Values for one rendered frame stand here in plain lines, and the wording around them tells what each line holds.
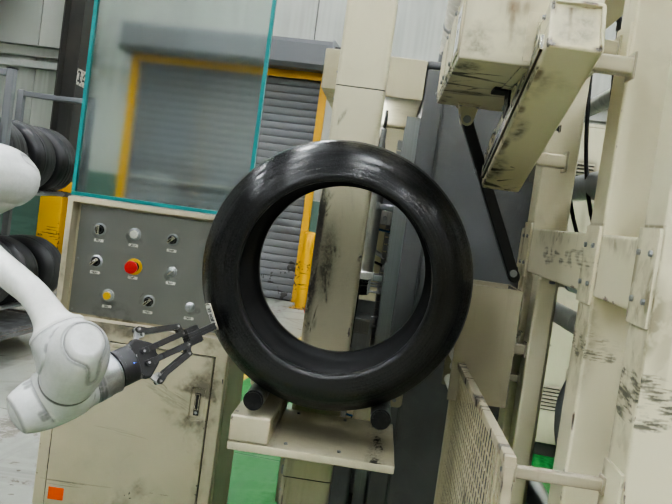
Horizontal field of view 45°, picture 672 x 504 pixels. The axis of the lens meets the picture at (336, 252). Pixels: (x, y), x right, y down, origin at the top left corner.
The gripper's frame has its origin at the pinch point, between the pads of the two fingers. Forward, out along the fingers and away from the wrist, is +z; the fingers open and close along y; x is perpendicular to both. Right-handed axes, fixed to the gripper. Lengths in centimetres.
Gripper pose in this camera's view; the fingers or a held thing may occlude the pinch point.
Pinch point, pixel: (199, 332)
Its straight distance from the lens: 177.7
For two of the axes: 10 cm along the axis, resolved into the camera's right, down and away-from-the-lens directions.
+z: 7.2, -3.1, 6.3
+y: 3.8, 9.2, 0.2
